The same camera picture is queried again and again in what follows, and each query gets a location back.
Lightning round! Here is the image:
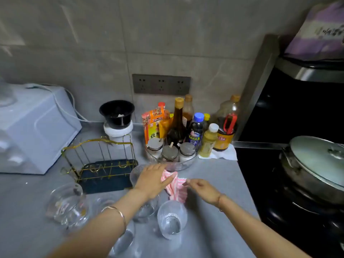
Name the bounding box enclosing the person's right hand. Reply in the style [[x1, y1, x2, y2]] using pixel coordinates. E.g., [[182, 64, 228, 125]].
[[185, 178, 224, 207]]

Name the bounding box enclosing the person's left hand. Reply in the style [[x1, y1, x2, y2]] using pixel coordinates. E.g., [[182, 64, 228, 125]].
[[133, 163, 178, 201]]

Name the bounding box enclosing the pink striped cloth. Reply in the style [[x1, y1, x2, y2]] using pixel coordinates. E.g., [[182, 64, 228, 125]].
[[161, 170, 188, 204]]

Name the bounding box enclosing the gold wire cup rack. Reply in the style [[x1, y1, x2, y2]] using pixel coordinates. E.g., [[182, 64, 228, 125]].
[[60, 134, 139, 194]]

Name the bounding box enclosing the tall ribbed clear glass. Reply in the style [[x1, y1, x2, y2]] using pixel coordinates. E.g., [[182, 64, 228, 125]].
[[157, 200, 188, 240]]

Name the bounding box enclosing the embossed ribbed clear glass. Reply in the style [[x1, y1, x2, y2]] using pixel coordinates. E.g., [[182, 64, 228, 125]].
[[109, 221, 142, 258]]

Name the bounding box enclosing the penguin print glass mug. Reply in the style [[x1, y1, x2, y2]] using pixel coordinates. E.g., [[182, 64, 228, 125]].
[[45, 182, 91, 230]]

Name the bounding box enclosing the person's right forearm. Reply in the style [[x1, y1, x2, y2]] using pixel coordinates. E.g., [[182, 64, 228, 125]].
[[217, 195, 312, 258]]

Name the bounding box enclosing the person's left forearm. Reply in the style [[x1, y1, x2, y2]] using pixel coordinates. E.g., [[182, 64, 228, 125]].
[[47, 186, 151, 258]]

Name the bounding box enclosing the clear round condiment tray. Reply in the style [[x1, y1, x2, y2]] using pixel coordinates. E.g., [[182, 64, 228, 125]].
[[145, 143, 198, 172]]

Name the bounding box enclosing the glass spice jar steel lid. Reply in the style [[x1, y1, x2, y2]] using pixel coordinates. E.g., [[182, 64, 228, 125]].
[[147, 138, 164, 159], [161, 144, 179, 162], [178, 142, 196, 162]]

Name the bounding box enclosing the white paper towel sheet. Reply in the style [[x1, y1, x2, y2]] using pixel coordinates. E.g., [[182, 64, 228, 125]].
[[198, 143, 238, 162]]

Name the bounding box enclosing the yellow liquid bottle white cap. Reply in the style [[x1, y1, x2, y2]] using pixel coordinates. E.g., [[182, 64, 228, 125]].
[[198, 123, 220, 158]]

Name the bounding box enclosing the yellow seasoning pouch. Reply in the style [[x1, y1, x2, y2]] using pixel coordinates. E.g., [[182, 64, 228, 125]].
[[158, 113, 174, 139]]

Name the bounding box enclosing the orange seasoning packet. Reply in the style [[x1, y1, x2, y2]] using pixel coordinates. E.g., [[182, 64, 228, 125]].
[[142, 102, 166, 145]]

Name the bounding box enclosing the dark brown glass bottle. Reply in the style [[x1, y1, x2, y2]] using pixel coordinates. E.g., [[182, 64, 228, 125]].
[[166, 97, 187, 148]]

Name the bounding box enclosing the dark bottle blue cap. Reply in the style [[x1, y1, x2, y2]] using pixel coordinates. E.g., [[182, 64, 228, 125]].
[[187, 113, 205, 151]]

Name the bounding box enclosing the clear bottle brown cap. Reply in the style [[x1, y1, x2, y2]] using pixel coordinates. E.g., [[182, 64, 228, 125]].
[[182, 94, 195, 129]]

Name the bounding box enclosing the black plastic bowl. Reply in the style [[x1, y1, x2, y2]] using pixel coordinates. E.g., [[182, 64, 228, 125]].
[[99, 100, 135, 129]]

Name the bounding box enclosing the stainless steel pot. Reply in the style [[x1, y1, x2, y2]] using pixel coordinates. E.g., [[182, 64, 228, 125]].
[[279, 146, 344, 206]]

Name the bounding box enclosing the steel pot lid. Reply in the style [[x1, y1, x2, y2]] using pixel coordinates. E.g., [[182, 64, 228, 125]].
[[289, 135, 344, 192]]

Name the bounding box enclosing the white microwave oven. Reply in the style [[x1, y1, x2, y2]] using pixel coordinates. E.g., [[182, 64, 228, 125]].
[[0, 83, 82, 175]]

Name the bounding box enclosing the purple food packet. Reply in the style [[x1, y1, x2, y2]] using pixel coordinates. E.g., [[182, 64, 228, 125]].
[[283, 1, 344, 62]]

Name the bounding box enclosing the silver bracelet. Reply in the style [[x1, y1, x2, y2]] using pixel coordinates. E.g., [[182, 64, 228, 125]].
[[101, 205, 127, 237]]

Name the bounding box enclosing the large bottle red handle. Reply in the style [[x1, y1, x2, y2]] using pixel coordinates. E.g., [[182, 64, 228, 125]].
[[212, 94, 241, 152]]

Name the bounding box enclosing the grey wall socket panel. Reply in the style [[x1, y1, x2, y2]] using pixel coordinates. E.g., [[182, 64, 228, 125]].
[[132, 74, 192, 96]]

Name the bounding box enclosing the white power cable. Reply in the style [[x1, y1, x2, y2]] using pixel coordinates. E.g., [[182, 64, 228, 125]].
[[25, 83, 92, 123]]

